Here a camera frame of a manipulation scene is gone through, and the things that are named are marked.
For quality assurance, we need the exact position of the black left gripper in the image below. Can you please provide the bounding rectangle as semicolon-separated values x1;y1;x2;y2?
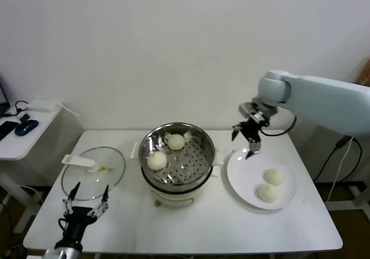
62;182;110;241

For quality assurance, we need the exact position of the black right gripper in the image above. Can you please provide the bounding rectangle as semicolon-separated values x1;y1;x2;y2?
231;111;271;160

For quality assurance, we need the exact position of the white steamed baozi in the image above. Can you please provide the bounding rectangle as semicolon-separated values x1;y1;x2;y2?
146;151;168;171
263;168;286;187
256;183;279;204
167;134;186;151

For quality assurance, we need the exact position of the stainless steel steamer basket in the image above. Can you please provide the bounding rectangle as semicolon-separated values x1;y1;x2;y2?
130;122;224;186

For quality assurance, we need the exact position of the white round plate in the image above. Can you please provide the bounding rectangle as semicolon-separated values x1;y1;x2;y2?
226;147;298;210

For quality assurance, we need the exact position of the white electric pot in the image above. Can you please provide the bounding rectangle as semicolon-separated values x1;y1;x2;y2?
140;165;222;208

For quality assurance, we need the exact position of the blue computer mouse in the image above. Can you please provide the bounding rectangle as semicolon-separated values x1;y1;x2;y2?
14;119;39;136

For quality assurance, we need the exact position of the orange bottle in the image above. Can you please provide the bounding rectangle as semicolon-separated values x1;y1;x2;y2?
354;57;370;86

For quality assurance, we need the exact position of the glass lid white handle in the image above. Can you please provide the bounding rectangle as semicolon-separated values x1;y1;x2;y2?
61;146;127;201

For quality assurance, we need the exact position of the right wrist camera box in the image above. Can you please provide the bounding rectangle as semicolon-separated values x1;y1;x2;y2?
238;102;258;118

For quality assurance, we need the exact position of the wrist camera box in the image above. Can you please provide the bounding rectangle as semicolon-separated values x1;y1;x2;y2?
238;102;258;118
42;249;63;259

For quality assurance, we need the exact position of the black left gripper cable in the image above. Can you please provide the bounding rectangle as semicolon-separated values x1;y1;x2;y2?
57;217;70;234

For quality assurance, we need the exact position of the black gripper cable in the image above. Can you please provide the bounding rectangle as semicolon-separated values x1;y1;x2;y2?
260;116;298;137
57;217;70;234

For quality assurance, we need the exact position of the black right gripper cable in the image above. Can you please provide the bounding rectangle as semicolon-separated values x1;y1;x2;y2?
260;116;298;137

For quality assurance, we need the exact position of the white floor cable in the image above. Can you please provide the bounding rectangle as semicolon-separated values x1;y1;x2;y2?
18;183;44;208

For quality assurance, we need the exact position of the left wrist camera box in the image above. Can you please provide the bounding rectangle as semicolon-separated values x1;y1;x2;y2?
42;249;63;259

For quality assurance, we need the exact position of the white power strip cable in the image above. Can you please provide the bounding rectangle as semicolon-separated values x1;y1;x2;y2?
56;101;81;117

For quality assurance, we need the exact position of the black power cable with adapter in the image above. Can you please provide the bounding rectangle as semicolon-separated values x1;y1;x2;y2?
313;136;362;183

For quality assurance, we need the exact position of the white hanging cable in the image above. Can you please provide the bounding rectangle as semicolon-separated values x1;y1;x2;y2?
328;137;355;204

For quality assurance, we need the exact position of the black desk cable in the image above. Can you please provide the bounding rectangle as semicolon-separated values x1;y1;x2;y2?
5;100;29;117

